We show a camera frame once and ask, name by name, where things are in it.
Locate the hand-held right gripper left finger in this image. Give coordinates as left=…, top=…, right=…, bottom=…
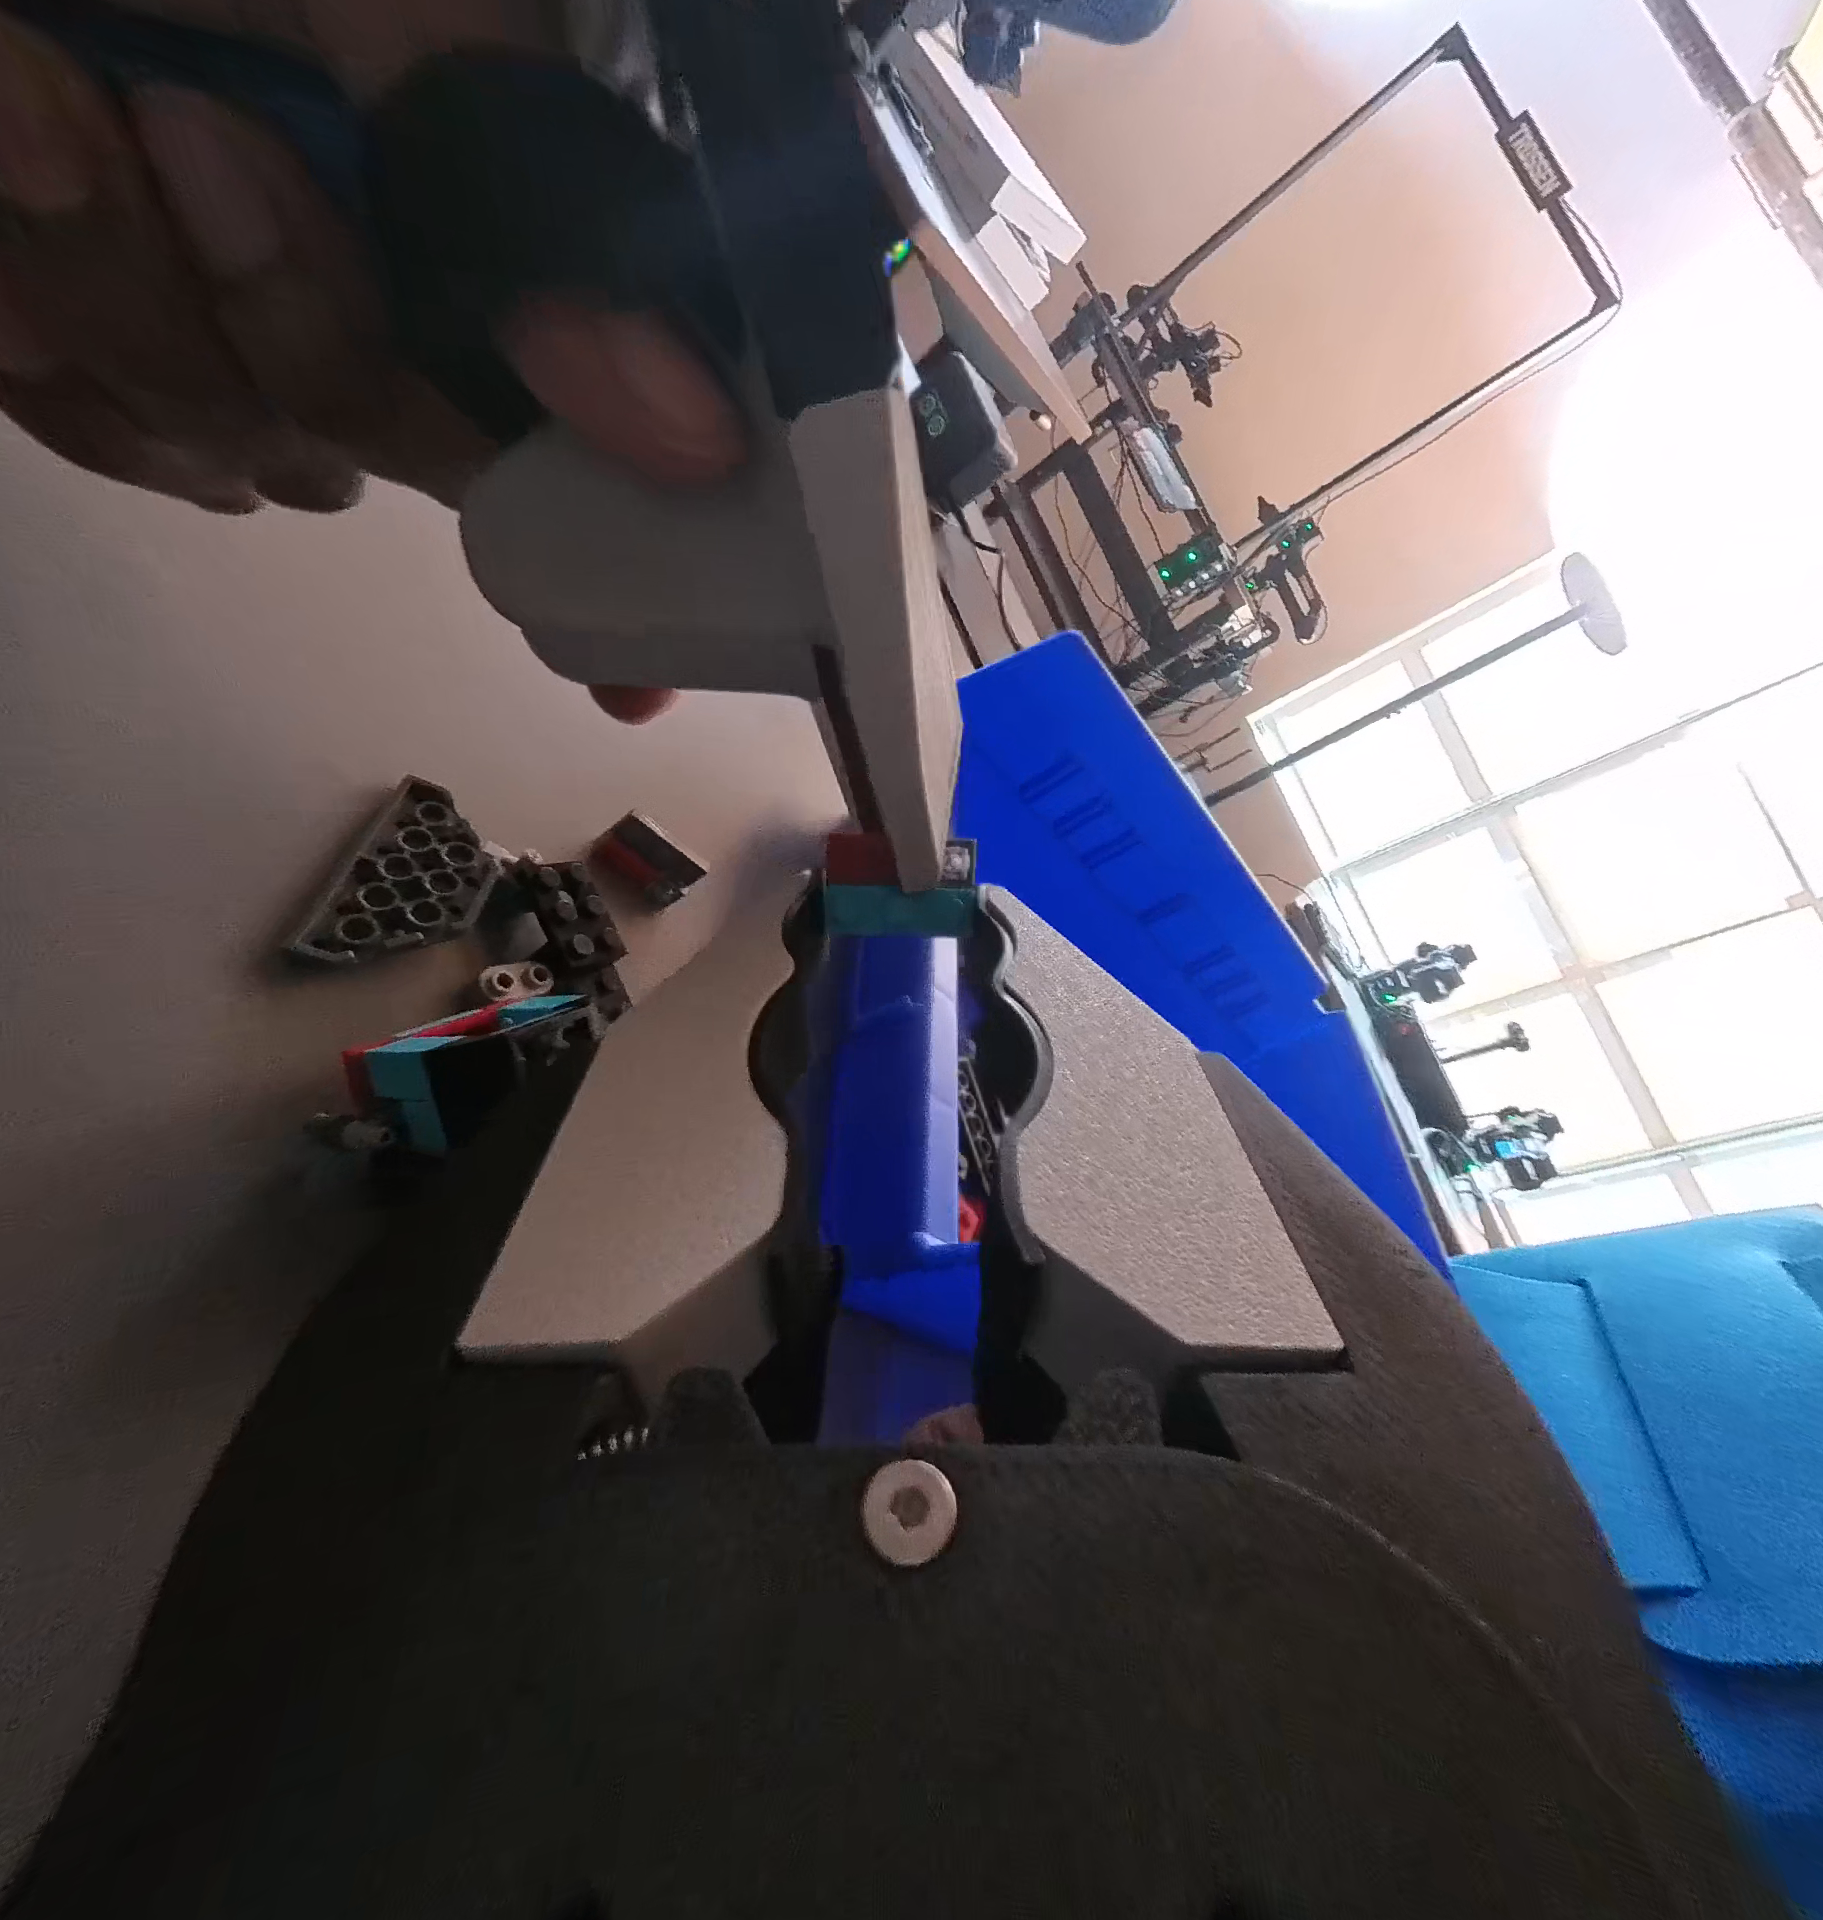
left=461, top=894, right=831, bottom=1415

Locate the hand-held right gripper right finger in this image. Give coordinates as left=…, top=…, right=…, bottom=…
left=970, top=883, right=1349, bottom=1373

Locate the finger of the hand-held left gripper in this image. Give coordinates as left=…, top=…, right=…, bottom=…
left=792, top=386, right=975, bottom=892

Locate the teal and black brick block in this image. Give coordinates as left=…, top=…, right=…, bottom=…
left=300, top=993, right=617, bottom=1159

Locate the thin red plate brick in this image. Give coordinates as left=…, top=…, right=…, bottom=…
left=589, top=812, right=709, bottom=906

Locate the small side desk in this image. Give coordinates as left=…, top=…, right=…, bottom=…
left=1294, top=900, right=1477, bottom=1255

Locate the grey desk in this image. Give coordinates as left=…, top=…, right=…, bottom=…
left=0, top=358, right=1004, bottom=1877

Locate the person's left hand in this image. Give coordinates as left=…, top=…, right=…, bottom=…
left=0, top=0, right=751, bottom=727

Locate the small black device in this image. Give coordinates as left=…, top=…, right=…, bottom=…
left=906, top=346, right=1010, bottom=511

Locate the white flat box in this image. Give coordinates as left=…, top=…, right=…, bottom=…
left=883, top=31, right=1087, bottom=299

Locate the robot station table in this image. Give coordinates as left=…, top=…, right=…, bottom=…
left=992, top=420, right=1294, bottom=713

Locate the black brick assembly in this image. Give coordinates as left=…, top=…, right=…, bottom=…
left=509, top=856, right=635, bottom=1008

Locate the black studded plate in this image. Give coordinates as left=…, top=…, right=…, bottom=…
left=279, top=773, right=500, bottom=968

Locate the window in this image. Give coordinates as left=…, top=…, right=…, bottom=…
left=1246, top=493, right=1823, bottom=1250

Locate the light blue foam bag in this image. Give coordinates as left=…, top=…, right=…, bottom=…
left=1450, top=1214, right=1823, bottom=1920

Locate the black floor lamp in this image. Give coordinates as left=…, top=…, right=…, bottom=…
left=1199, top=549, right=1629, bottom=809

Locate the black metal frame rig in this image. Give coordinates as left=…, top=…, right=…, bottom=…
left=1127, top=19, right=1623, bottom=501

